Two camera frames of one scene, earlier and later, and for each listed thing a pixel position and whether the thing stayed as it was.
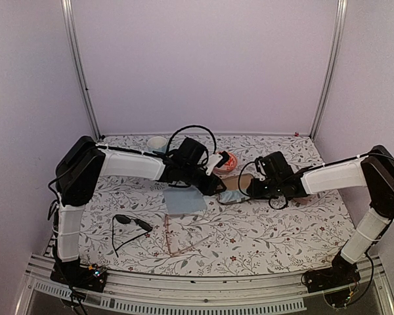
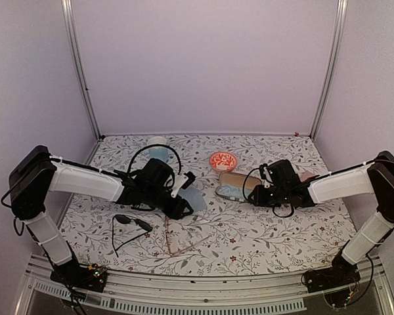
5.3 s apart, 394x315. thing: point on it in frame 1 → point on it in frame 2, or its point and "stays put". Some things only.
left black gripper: (210, 188) → (175, 212)
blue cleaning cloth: (184, 200) stays put
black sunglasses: (124, 219) stays put
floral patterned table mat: (137, 225) stays put
